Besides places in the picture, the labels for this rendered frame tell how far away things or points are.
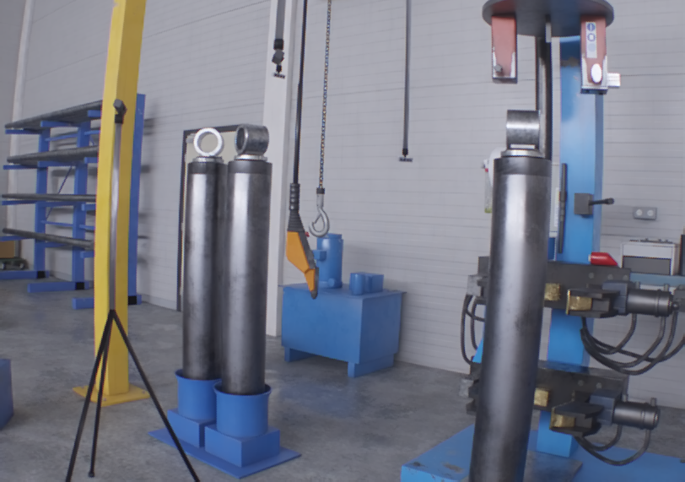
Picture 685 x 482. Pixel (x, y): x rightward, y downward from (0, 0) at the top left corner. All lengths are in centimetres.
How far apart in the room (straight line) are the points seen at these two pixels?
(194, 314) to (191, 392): 41
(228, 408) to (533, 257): 162
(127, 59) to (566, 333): 300
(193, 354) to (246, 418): 45
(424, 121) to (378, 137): 48
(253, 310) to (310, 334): 205
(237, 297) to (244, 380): 40
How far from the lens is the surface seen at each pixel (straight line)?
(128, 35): 400
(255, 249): 284
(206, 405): 321
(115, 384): 403
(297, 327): 497
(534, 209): 213
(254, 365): 294
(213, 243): 308
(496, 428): 225
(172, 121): 755
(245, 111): 655
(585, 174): 290
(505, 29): 263
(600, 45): 261
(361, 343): 461
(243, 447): 298
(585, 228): 289
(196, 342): 315
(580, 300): 237
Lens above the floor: 125
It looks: 2 degrees down
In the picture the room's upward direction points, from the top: 3 degrees clockwise
